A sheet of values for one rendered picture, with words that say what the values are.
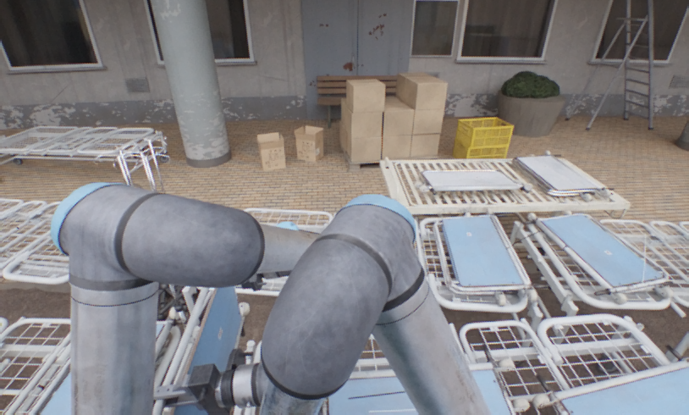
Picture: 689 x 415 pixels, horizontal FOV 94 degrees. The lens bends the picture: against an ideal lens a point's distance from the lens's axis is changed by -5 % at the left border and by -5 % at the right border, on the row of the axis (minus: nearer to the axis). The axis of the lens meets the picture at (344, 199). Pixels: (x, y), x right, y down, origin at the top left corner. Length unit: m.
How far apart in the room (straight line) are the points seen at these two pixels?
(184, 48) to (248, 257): 4.22
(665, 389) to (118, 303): 2.00
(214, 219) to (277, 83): 6.26
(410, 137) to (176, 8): 3.11
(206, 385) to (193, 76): 4.10
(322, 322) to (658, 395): 1.78
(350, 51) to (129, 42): 3.84
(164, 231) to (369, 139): 3.98
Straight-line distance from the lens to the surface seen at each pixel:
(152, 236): 0.45
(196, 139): 4.85
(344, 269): 0.36
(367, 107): 4.20
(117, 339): 0.57
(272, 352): 0.40
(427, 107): 4.47
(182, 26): 4.60
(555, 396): 1.78
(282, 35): 6.56
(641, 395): 1.97
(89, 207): 0.53
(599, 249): 2.70
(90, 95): 7.93
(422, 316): 0.49
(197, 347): 1.12
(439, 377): 0.56
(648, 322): 3.26
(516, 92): 6.38
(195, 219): 0.45
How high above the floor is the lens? 1.89
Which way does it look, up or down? 30 degrees down
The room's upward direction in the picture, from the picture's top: straight up
